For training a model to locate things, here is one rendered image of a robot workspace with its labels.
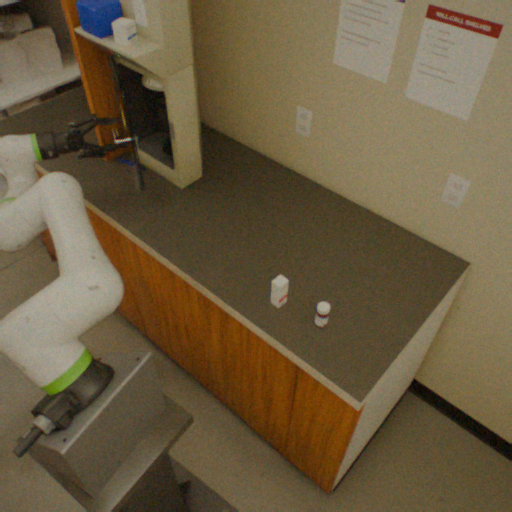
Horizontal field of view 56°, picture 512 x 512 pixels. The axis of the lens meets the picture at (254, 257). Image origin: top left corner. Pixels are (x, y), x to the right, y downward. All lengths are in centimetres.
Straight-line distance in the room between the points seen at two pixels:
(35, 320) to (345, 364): 84
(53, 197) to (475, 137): 121
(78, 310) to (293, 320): 70
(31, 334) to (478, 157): 132
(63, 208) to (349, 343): 88
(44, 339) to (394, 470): 170
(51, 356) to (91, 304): 14
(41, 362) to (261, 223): 98
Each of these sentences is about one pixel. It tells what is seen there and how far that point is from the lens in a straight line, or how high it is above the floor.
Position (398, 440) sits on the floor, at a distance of 243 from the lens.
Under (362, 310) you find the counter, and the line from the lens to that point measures 156.
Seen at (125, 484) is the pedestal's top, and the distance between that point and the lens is 131.
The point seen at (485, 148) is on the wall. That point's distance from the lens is 163.
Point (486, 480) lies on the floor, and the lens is 249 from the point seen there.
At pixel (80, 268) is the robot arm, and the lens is 108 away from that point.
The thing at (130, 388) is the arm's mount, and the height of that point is 118.
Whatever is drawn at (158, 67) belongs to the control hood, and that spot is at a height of 145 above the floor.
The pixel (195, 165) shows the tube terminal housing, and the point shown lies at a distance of 196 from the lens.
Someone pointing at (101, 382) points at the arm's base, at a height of 119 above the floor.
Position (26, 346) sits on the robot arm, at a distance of 111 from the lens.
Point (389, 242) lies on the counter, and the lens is 179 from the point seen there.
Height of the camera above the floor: 216
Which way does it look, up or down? 47 degrees down
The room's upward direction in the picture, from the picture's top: 1 degrees clockwise
